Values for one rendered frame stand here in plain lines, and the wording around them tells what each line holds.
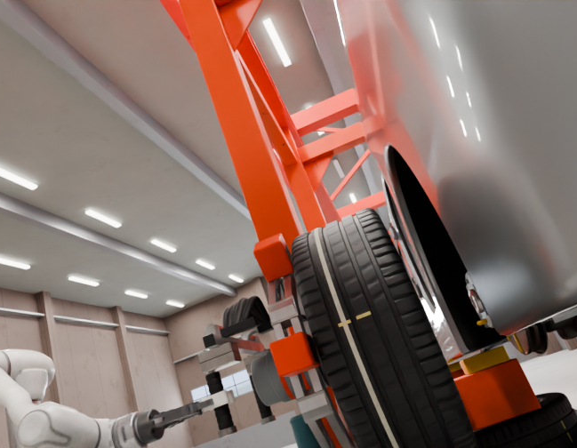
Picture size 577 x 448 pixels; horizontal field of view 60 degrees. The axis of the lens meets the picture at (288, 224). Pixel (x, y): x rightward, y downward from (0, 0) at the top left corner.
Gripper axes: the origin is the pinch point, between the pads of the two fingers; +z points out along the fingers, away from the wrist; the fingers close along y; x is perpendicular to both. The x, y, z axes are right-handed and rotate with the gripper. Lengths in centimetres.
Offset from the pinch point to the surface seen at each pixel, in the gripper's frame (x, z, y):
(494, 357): -13, 72, -60
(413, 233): 32, 63, -46
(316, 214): 129, 22, -252
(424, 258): 24, 64, -51
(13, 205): 549, -560, -660
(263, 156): 89, 23, -59
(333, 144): 181, 57, -253
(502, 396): -24, 69, -59
